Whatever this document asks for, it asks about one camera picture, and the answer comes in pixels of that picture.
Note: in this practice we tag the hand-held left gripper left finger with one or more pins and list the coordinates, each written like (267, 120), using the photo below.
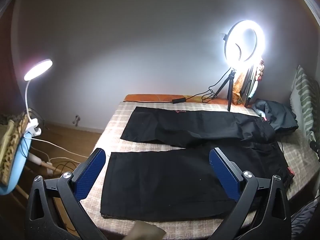
(91, 172)

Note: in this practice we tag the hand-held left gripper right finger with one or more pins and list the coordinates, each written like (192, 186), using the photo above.
(225, 177)

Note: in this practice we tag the black pants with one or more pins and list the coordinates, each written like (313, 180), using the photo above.
(162, 180)

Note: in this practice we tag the white power plug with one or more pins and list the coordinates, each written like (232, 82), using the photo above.
(37, 158)

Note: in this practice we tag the beige checkered blanket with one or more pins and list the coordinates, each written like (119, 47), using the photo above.
(117, 120)

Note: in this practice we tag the light blue chair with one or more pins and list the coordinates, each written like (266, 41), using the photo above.
(15, 170)

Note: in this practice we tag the tan fabric piece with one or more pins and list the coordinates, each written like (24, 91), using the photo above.
(146, 231)

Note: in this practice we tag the dark grey jacket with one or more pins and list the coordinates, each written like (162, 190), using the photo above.
(277, 115)

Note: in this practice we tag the leopard print cloth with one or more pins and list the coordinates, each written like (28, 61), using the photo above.
(10, 150)

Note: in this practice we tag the black tripod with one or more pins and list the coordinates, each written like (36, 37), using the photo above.
(229, 90)

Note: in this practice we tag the grey zebra striped fabric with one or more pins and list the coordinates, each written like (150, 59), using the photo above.
(306, 217)

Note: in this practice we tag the orange patterned bag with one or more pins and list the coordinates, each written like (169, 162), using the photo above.
(238, 87)

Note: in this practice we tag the orange bed sheet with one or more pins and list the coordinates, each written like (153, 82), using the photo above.
(150, 97)

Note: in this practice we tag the green striped pillow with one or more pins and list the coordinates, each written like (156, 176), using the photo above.
(302, 92)

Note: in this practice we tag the white clip desk lamp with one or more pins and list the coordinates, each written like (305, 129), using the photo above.
(37, 70)

